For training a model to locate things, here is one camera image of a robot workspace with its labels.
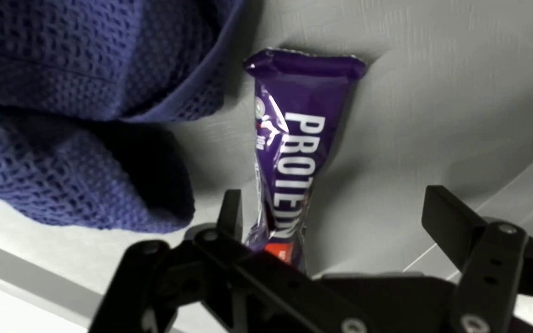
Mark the grey plastic tray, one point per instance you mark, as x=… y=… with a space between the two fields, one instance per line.
x=434 y=112

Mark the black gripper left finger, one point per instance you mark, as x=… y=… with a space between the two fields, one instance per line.
x=217 y=290

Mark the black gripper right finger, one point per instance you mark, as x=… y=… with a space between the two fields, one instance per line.
x=495 y=266

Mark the blue waffle cloth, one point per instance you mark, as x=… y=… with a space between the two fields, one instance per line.
x=63 y=123

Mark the purple protein bar sachet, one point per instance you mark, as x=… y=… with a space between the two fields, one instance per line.
x=297 y=123

